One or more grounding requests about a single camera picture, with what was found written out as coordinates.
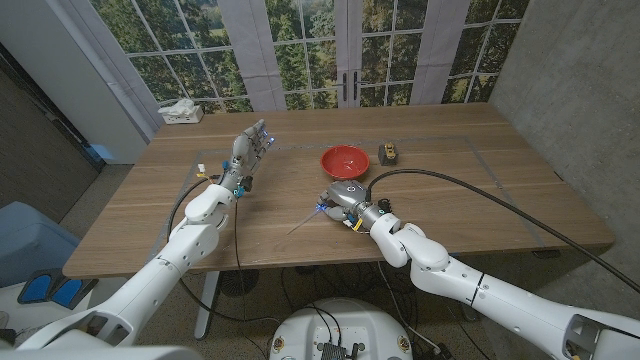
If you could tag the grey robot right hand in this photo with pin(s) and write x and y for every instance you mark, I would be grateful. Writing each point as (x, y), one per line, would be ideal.
(347, 195)

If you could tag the white table leg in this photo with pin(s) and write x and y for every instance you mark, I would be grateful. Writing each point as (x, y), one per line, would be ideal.
(206, 305)

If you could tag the white crumpled tissue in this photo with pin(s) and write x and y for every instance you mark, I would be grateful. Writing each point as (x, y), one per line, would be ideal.
(177, 106)

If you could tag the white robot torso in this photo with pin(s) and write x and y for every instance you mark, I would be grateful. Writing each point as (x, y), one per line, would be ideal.
(345, 320)

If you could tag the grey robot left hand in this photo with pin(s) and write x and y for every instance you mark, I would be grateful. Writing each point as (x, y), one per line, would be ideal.
(245, 155)

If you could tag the printed window backdrop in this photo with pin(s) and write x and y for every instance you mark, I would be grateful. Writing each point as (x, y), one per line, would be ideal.
(300, 50)

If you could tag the blue plastic bin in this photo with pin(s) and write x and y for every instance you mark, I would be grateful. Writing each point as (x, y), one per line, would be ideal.
(30, 240)

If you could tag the round black fan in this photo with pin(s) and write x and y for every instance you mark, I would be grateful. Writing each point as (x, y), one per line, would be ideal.
(239, 282)

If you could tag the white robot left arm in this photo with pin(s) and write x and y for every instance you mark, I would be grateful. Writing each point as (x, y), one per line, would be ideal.
(190, 240)

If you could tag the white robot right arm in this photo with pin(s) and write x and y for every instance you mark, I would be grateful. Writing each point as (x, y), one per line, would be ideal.
(450, 280)

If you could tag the red bowl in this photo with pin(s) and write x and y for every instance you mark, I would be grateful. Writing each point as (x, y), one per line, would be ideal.
(345, 162)

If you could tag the blue black foot pedal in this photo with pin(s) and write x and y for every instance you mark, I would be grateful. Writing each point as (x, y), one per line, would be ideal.
(50, 290)

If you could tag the white power strip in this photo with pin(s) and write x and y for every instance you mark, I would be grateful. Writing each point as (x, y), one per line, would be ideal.
(186, 119)

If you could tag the small black yellow toy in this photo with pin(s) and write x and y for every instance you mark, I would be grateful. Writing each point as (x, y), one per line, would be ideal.
(388, 154)

